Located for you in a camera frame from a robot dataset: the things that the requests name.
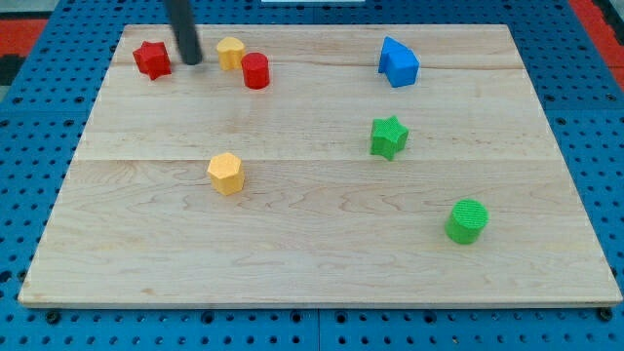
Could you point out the green star block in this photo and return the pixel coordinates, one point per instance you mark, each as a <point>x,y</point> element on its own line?
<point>387,137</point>

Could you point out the red star block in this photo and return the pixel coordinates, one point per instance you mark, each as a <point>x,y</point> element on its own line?
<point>152,59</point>

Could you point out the light wooden board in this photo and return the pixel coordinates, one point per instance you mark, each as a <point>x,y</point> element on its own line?
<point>320,222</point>

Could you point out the yellow hexagon block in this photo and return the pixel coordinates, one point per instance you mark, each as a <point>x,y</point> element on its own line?
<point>226,173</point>

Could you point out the red cylinder block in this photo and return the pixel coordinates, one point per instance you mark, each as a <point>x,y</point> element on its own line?
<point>255,68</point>

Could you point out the blue house-shaped block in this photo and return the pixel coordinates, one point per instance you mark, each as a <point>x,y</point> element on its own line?
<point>398,63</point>

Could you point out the yellow heart block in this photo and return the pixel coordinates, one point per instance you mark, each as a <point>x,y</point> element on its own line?
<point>230,52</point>

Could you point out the green cylinder block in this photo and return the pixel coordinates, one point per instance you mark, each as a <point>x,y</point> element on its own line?
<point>466,221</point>

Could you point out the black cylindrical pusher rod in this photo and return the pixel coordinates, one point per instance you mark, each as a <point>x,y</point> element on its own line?
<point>183,26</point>

